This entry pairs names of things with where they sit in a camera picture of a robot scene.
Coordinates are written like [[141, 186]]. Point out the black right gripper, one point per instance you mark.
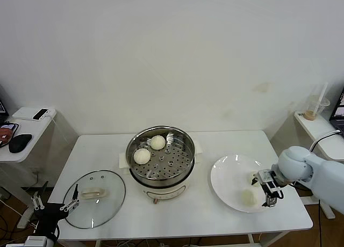
[[270, 179]]

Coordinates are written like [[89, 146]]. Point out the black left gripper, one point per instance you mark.
[[51, 213]]

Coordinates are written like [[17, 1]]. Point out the white steamed baozi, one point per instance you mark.
[[157, 142], [248, 198], [142, 156], [251, 174]]

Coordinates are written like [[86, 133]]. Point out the round glass pot lid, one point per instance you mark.
[[107, 182]]

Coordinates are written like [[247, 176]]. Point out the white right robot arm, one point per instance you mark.
[[317, 174]]

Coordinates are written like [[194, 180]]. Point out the stainless steel steamer basket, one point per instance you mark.
[[174, 163]]

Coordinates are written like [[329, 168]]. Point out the person's hand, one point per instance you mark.
[[5, 138]]

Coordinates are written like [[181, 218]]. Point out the round white plate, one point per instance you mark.
[[231, 177]]

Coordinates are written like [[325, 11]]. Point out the black computer mouse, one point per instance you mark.
[[20, 143]]

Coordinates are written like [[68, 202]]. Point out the small black screen device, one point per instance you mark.
[[40, 114]]

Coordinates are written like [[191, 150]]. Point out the smartphone with lit screen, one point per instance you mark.
[[7, 126]]

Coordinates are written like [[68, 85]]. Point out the flat white box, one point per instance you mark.
[[22, 114]]

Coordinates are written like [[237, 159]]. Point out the clear plastic drink cup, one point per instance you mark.
[[313, 108]]

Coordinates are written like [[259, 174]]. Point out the cream electric cooker base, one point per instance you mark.
[[166, 193]]

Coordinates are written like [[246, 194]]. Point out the open black laptop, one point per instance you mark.
[[2, 107], [339, 110]]

